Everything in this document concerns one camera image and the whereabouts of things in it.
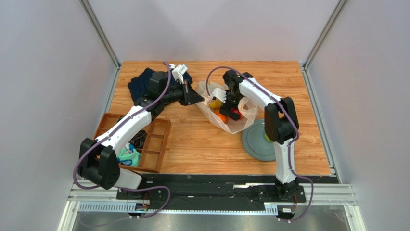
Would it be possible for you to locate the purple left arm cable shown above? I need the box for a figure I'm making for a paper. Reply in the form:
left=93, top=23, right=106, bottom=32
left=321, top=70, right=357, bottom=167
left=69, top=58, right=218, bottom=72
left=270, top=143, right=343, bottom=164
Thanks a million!
left=73, top=61, right=174, bottom=190

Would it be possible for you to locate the brown wooden divider tray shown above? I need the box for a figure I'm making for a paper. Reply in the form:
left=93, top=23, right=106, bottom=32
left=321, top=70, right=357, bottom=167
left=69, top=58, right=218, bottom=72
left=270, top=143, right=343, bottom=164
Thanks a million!
left=94, top=113, right=171, bottom=173

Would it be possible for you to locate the left aluminium frame post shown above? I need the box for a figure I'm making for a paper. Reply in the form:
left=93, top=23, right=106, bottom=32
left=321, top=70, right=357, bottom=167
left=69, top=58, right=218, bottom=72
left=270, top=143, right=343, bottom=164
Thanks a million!
left=79, top=0, right=121, bottom=69

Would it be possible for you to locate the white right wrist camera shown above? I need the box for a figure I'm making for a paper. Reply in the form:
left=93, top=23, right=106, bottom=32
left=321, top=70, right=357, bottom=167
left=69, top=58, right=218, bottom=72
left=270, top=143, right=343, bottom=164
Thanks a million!
left=210, top=88, right=227, bottom=103

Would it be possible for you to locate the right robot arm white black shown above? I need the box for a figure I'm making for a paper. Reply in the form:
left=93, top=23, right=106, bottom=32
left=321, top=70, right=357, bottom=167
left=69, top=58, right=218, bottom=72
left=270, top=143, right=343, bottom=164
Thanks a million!
left=220, top=68, right=300, bottom=200

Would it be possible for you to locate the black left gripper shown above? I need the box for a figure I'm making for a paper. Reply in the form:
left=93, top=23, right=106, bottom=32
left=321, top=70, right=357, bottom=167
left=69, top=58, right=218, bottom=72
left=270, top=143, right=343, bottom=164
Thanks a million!
left=161, top=80, right=204, bottom=107

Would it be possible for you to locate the yellow fake lemon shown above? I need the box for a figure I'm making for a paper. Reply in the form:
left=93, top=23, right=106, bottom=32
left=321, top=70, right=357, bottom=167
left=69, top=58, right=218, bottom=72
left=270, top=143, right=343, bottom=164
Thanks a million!
left=209, top=100, right=222, bottom=109

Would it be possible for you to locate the navy blue cloth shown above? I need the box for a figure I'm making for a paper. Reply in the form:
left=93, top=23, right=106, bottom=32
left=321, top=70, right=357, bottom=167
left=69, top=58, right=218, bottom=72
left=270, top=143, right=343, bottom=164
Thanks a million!
left=128, top=68, right=193, bottom=102

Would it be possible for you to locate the aluminium frame post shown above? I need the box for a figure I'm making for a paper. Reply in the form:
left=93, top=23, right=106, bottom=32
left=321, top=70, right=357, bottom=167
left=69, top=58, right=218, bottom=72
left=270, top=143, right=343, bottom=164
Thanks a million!
left=302, top=0, right=349, bottom=71
left=79, top=0, right=121, bottom=69

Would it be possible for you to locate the translucent plastic bag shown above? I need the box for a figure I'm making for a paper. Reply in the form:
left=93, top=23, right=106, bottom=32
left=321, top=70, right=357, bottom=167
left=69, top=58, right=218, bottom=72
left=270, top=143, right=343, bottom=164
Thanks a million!
left=196, top=80, right=258, bottom=134

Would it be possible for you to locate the right aluminium frame post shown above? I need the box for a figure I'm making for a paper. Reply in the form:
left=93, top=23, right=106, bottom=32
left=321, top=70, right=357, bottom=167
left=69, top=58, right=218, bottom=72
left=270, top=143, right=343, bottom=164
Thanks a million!
left=302, top=0, right=349, bottom=71

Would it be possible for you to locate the orange fake fruit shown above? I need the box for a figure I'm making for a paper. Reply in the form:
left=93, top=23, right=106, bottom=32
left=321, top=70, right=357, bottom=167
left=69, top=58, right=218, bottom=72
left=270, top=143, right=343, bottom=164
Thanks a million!
left=214, top=110, right=228, bottom=124

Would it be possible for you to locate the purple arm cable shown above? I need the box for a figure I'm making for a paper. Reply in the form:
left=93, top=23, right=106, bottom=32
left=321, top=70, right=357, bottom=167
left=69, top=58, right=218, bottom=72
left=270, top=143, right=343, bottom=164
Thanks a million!
left=73, top=61, right=174, bottom=190
left=205, top=66, right=315, bottom=223

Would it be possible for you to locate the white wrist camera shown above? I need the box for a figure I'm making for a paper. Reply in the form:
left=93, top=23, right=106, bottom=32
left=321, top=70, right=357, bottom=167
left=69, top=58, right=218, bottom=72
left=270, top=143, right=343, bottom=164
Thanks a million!
left=210, top=88, right=227, bottom=103
left=168, top=64, right=188, bottom=85

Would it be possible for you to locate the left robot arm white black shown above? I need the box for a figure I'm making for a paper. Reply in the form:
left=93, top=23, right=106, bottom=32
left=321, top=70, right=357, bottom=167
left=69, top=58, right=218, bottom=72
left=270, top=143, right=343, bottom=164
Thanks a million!
left=73, top=65, right=203, bottom=190

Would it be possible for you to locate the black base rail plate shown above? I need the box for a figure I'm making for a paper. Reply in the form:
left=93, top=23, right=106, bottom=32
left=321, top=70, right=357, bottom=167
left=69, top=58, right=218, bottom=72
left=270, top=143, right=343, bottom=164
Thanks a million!
left=115, top=173, right=340, bottom=216

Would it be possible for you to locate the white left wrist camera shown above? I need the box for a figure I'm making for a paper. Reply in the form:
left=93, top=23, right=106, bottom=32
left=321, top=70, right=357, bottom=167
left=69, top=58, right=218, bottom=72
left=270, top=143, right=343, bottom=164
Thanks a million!
left=168, top=64, right=188, bottom=85

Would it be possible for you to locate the teal white rolled sock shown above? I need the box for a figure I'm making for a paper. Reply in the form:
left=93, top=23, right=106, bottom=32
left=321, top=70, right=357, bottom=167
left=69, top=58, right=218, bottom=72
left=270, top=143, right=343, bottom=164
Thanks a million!
left=117, top=143, right=141, bottom=167

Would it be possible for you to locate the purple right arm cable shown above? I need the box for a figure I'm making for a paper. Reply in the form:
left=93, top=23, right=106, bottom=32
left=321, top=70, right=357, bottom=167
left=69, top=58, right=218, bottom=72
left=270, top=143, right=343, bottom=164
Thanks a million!
left=205, top=66, right=315, bottom=223

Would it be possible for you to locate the grey round plate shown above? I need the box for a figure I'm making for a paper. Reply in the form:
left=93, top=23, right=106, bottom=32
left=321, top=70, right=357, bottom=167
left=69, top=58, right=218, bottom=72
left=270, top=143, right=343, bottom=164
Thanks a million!
left=241, top=119, right=276, bottom=162

